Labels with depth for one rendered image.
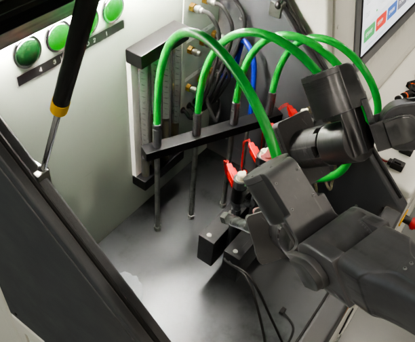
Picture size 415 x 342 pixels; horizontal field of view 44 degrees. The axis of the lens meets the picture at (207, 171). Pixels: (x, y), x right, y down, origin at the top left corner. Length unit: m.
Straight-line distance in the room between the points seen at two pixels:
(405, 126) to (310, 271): 0.24
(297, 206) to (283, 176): 0.03
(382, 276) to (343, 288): 0.05
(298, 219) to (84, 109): 0.54
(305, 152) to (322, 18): 0.46
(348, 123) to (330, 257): 0.25
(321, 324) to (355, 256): 0.56
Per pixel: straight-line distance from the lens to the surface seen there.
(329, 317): 1.02
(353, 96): 0.67
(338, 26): 1.17
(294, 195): 0.52
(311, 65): 0.83
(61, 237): 0.70
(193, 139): 1.06
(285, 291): 1.17
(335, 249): 0.47
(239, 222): 0.81
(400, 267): 0.44
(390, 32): 1.50
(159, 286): 1.15
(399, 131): 0.65
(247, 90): 0.67
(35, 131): 0.89
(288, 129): 0.74
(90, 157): 1.03
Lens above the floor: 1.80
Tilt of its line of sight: 45 degrees down
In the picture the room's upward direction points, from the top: 5 degrees clockwise
